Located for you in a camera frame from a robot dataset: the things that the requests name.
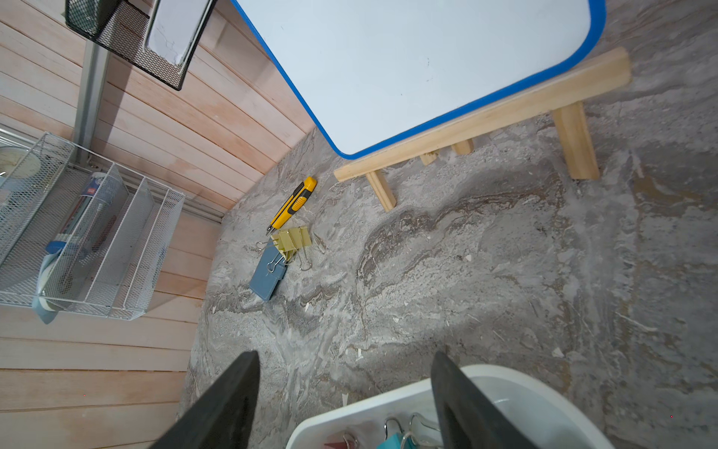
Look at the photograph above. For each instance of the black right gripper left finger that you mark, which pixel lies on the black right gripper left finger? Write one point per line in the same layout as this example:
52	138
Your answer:
222	417

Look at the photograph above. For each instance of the black mesh wall tray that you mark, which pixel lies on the black mesh wall tray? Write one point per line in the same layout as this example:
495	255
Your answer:
120	27

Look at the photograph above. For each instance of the yellow binder clip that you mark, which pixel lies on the yellow binder clip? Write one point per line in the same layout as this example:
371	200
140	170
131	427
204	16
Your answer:
292	244

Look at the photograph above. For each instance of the white blue item in rack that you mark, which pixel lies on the white blue item in rack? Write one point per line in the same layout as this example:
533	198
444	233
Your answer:
48	301

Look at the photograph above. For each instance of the small wooden easel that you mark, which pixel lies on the small wooden easel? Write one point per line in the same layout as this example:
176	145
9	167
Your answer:
562	97

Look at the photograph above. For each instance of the white board blue frame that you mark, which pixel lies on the white board blue frame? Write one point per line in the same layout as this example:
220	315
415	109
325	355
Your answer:
373	73

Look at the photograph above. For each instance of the white plastic storage box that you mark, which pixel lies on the white plastic storage box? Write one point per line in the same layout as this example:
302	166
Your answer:
543	415

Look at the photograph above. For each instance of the pink binder clip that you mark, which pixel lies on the pink binder clip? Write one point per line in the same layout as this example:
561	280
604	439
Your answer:
346	441

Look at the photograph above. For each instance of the yellow black utility knife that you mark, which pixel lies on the yellow black utility knife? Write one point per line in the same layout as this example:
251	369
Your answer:
293	204

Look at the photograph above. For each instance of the aluminium frame rail left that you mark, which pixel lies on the aluminium frame rail left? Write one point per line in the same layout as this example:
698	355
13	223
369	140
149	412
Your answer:
92	83

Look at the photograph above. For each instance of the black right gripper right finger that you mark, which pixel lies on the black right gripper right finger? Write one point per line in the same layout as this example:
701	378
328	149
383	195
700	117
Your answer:
467	418

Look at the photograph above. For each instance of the white wire mesh shelf rack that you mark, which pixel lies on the white wire mesh shelf rack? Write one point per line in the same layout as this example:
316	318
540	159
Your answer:
115	225

